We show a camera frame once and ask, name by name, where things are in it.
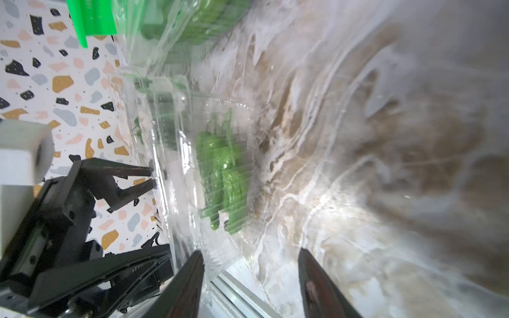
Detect green plastic basket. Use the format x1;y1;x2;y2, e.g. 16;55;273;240
66;0;117;48

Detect clear clamshell container front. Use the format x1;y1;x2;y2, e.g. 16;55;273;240
111;68;261;279

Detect green peppers bunch front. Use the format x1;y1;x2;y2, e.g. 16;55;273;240
195;109;249;235

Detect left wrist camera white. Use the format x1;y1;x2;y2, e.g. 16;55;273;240
1;119;54;255

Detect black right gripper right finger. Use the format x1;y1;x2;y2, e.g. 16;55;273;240
298;248;362;318

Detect green peppers bunch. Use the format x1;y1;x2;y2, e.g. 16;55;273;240
140;1;251;45
195;109;249;235

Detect clear clamshell container back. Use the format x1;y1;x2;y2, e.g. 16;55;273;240
112;1;252;74

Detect clear clamshell container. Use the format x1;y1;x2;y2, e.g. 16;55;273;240
111;68;261;279
112;1;252;74

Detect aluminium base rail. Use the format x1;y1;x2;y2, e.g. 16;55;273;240
198;271;281;318

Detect green peppers bunch back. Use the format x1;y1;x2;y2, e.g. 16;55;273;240
140;1;251;45

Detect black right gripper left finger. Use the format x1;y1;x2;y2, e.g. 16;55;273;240
143;250;205;318

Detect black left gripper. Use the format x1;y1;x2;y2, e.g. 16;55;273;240
1;158;170;314

